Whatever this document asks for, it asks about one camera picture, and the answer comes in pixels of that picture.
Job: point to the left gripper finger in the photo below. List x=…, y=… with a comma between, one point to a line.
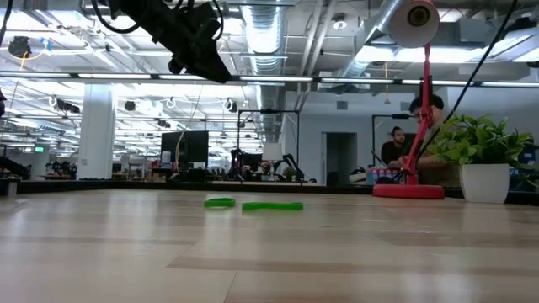
x=210, y=63

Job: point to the green rubber band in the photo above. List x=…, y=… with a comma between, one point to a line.
x=269, y=206
x=207, y=203

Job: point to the background black robot arm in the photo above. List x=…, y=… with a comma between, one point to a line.
x=292, y=162
x=236, y=162

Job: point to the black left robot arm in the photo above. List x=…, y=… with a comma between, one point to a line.
x=139, y=12

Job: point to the black monitor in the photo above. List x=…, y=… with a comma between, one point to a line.
x=193, y=147

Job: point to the long ceiling light strip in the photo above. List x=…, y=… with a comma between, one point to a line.
x=113, y=76

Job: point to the white column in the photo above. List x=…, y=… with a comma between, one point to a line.
x=97, y=134

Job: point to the person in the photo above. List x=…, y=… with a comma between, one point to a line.
x=392, y=151
x=436, y=103

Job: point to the colourful box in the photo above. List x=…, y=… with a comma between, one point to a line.
x=381, y=174

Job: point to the red desk lamp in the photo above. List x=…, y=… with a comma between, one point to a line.
x=408, y=191

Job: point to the small green potted plant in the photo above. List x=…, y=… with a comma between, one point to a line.
x=484, y=181

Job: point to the silver ventilation duct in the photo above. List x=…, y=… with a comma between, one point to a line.
x=265, y=33

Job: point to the black background station frame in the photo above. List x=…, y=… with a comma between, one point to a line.
x=269, y=111
x=396, y=115

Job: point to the black metal table frame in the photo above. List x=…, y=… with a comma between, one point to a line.
x=168, y=186

